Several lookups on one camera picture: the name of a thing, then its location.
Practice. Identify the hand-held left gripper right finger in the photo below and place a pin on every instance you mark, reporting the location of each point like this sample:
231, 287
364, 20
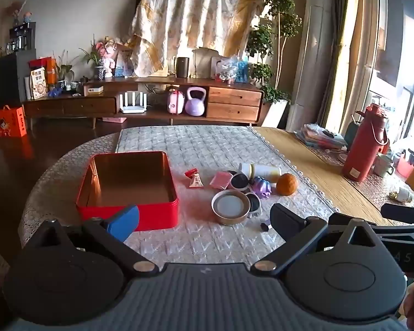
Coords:
285, 218

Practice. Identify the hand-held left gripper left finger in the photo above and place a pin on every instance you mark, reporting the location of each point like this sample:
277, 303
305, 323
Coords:
124, 221

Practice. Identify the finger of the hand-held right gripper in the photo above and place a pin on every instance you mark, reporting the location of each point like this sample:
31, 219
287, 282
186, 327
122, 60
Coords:
405, 212

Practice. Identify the red tin box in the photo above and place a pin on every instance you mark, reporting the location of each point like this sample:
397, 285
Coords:
124, 213

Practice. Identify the orange fruit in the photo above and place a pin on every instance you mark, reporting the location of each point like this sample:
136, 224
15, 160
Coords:
287, 184

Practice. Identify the white tube with yellow band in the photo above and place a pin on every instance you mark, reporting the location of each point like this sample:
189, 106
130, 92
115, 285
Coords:
262, 172

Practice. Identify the pink ribbed packet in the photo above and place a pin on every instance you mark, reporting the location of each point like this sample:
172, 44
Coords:
220, 180

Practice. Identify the small white cup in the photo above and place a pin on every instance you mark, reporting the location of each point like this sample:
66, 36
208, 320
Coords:
402, 194

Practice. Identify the small black and purple clip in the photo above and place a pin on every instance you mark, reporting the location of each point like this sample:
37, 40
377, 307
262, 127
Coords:
265, 227

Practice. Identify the purple fluted mold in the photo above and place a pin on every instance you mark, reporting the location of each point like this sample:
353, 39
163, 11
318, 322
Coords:
261, 187

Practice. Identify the red plastic container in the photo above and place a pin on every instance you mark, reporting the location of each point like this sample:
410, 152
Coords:
405, 167

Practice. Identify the white mug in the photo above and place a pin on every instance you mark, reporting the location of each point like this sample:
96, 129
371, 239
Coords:
383, 165

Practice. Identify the bamboo table mat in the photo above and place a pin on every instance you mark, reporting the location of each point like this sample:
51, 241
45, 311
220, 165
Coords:
317, 172

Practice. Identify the small black-lid jar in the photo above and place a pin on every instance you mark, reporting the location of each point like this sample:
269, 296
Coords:
240, 181

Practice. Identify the red thermos jug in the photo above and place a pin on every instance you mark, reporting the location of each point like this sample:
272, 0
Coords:
364, 144

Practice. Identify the grey lace tablecloth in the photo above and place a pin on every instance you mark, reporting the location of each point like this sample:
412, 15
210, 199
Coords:
55, 179

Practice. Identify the red and white snack packet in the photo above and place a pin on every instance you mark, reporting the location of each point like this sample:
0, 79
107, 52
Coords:
194, 179

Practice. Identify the stack of books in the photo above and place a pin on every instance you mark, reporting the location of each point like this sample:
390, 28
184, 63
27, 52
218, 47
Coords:
322, 136

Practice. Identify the dark green chair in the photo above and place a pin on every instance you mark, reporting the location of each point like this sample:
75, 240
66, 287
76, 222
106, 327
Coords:
351, 132

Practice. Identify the flat pink box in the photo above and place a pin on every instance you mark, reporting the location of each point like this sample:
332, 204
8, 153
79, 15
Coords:
114, 120

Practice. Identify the white planter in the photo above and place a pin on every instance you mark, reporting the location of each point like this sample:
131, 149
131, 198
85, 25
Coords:
274, 113

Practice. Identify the white quilted table mat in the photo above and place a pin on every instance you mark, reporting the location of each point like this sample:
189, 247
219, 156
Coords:
207, 144

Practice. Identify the white router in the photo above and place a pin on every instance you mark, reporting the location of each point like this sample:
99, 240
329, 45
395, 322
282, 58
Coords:
133, 105

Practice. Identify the pink toy suitcase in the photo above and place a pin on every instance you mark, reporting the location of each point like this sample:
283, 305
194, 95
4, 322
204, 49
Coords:
176, 102

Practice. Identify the wooden TV cabinet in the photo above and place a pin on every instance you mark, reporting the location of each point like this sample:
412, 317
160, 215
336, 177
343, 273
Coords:
224, 101

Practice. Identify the white cardboard box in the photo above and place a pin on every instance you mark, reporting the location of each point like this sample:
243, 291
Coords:
94, 90

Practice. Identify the purple kettlebell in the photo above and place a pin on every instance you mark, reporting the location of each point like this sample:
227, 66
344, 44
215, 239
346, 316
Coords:
195, 105

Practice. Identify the blue toy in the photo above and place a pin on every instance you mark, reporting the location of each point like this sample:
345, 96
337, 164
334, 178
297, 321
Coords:
55, 92

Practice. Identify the orange gift bag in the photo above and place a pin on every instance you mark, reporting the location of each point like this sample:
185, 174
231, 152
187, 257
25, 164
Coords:
9, 122

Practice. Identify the clear plastic bag of bottles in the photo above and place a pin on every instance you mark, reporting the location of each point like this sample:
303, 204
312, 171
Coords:
231, 69

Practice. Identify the pink and blue picture board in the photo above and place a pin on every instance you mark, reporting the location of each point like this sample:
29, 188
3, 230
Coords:
126, 62

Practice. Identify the covered tower air conditioner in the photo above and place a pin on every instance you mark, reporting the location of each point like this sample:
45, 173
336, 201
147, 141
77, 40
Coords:
314, 58

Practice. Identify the pink doll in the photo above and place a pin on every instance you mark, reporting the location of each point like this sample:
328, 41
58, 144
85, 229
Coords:
107, 60

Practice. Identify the printed snack box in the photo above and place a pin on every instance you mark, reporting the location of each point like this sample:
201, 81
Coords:
38, 83

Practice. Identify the small leafy plant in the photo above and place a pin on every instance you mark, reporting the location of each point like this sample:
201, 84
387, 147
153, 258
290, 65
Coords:
65, 69

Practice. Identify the potted green plant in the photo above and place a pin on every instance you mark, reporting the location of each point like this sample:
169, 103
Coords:
95, 60

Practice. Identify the black speaker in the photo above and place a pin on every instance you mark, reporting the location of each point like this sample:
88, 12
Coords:
183, 67

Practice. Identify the white paper bag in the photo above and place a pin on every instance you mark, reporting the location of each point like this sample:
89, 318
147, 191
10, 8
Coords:
205, 62

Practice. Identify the red gift box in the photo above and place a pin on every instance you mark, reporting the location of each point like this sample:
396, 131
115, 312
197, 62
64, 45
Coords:
43, 63

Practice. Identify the beige curtain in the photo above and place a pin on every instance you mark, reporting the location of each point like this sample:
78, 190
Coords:
352, 41

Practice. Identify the black side cabinet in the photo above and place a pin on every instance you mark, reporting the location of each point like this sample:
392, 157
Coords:
12, 79

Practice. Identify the tall potted tree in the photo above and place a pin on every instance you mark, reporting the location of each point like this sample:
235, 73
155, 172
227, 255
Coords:
279, 24

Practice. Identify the black coffee machine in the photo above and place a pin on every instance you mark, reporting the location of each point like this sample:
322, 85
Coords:
22, 36

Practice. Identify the small figurines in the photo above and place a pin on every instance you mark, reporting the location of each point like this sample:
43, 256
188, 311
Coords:
22, 15

